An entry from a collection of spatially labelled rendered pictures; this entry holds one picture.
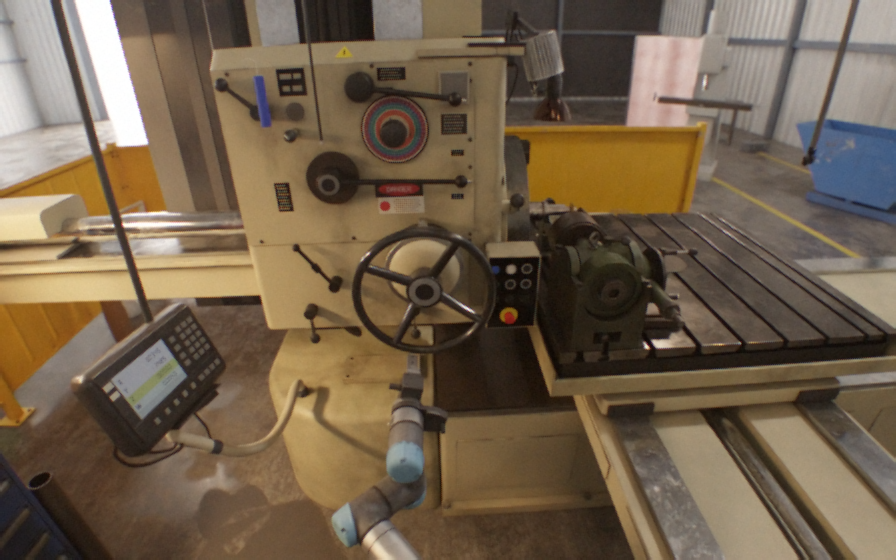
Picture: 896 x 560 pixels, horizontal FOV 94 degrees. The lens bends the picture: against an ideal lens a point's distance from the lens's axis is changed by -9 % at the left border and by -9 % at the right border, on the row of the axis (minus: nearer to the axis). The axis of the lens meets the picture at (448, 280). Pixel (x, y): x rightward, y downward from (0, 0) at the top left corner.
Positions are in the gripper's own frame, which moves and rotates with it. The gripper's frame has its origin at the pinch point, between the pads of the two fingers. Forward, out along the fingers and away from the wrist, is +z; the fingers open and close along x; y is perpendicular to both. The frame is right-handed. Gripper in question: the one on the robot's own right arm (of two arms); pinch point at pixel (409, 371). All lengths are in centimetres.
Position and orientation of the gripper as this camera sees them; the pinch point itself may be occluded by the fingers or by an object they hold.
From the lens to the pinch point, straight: 120.1
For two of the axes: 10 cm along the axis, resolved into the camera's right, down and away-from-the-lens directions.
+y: -9.7, -2.0, -1.5
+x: -2.4, 8.6, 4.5
